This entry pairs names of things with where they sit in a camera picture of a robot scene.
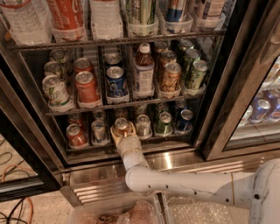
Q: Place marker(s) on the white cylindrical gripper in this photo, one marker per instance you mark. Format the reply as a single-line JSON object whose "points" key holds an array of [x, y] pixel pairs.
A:
{"points": [[129, 144]]}

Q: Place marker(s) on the orange can bottom shelf front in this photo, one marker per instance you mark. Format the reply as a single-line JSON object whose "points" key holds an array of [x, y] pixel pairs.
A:
{"points": [[121, 127]]}

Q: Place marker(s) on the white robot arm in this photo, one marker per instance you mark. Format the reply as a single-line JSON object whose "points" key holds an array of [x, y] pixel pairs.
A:
{"points": [[258, 191]]}

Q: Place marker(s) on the white can bottom shelf front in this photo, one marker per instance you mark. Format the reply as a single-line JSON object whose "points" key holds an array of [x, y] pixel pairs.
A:
{"points": [[143, 126]]}

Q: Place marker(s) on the silver can bottom shelf front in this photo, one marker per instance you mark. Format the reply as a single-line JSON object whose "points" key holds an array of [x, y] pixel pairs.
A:
{"points": [[99, 131]]}

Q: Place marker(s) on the green can bottom shelf front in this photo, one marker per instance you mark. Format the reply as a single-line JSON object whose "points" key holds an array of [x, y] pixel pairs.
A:
{"points": [[164, 123]]}

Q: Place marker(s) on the blue pepsi can middle front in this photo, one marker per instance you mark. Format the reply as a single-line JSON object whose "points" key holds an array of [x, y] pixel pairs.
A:
{"points": [[116, 82]]}

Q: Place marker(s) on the red can bottom shelf front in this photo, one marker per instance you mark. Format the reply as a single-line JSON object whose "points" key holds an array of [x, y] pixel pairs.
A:
{"points": [[76, 135]]}

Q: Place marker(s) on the red can shelf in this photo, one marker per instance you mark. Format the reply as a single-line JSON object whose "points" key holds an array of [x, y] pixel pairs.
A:
{"points": [[86, 85], [83, 65], [76, 135]]}

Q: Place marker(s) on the red can middle shelf front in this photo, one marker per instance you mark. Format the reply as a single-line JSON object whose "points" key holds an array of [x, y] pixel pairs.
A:
{"points": [[86, 85]]}

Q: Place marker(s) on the blue can bottom shelf front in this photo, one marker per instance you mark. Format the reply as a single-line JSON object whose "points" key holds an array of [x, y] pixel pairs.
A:
{"points": [[184, 120]]}

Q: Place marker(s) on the gold can middle shelf front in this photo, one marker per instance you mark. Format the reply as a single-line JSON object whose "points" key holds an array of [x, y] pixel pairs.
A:
{"points": [[170, 77]]}

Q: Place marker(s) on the blue can middle shelf rear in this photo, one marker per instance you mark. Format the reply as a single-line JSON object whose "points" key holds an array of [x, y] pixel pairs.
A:
{"points": [[113, 60]]}

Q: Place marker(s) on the white green can middle shelf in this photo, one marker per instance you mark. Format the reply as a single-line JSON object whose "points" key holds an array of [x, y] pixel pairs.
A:
{"points": [[55, 90]]}

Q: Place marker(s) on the red can middle shelf rear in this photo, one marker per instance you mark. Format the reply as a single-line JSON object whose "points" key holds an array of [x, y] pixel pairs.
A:
{"points": [[83, 65]]}

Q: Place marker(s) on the green can middle shelf front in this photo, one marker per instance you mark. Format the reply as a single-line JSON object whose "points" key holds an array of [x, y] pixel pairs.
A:
{"points": [[196, 75]]}

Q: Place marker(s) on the green tall can top shelf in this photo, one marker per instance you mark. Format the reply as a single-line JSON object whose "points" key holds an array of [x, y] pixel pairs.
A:
{"points": [[140, 12]]}

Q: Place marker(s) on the right glass fridge door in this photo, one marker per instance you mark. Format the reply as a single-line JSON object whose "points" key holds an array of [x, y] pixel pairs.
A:
{"points": [[258, 76]]}

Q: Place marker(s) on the red cola bottle top shelf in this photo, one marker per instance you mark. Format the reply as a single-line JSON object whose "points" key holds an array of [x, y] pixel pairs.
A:
{"points": [[67, 15]]}

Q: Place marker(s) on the blue silver can top shelf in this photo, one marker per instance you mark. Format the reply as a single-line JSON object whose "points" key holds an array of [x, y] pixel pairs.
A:
{"points": [[175, 10]]}

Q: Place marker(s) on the blue can behind right door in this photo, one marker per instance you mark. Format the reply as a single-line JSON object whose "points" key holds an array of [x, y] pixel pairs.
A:
{"points": [[260, 108]]}

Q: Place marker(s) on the brown tea bottle white label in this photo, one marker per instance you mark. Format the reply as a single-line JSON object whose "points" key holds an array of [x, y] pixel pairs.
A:
{"points": [[144, 68]]}

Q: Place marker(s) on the clear plastic bin left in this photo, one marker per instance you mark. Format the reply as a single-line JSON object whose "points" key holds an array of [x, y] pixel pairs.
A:
{"points": [[129, 208]]}

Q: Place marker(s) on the clear plastic bin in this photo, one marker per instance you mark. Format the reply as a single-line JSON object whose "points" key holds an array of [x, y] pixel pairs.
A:
{"points": [[129, 208], [187, 210]]}

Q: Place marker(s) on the clear plastic bin right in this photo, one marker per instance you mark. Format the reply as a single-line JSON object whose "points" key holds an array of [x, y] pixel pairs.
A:
{"points": [[187, 210]]}

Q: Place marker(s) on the clear water bottle top left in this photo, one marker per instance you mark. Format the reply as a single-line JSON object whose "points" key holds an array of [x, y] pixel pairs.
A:
{"points": [[30, 21]]}

